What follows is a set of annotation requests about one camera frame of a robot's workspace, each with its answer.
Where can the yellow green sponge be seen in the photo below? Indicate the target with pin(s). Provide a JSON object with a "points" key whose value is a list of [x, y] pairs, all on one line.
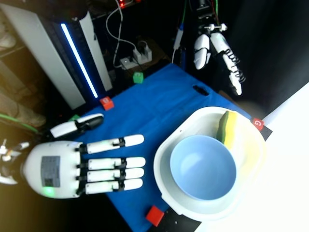
{"points": [[231, 128]]}

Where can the light blue bowl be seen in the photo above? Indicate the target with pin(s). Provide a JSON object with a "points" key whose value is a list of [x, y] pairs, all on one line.
{"points": [[202, 169]]}

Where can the white power strip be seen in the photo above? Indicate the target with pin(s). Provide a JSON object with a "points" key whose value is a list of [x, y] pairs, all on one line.
{"points": [[142, 56]]}

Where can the white perforated basin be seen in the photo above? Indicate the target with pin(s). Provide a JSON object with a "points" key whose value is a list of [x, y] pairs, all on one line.
{"points": [[205, 116]]}

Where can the green toy block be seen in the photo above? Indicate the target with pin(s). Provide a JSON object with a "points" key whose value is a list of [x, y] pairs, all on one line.
{"points": [[138, 77]]}

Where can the white power adapter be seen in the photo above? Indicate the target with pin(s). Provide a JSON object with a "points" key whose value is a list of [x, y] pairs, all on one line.
{"points": [[126, 63]]}

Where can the blue table cloth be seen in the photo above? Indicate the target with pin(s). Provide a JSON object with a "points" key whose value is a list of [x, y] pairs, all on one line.
{"points": [[149, 108]]}

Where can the red block with G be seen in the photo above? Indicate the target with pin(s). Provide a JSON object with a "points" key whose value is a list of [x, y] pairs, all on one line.
{"points": [[257, 123]]}

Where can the circuit board with red light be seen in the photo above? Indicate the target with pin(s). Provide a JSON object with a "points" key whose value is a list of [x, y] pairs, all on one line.
{"points": [[122, 3]]}

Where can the red block with 8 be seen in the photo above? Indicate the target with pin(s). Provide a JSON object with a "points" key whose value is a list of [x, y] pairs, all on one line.
{"points": [[107, 103]]}

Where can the green block with Y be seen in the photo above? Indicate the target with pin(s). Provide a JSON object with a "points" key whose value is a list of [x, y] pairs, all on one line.
{"points": [[74, 118]]}

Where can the white computer tower blue light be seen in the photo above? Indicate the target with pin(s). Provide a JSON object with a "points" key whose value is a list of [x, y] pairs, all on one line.
{"points": [[36, 48]]}

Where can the red toy block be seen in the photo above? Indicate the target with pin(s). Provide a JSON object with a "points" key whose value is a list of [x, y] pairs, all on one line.
{"points": [[154, 215]]}

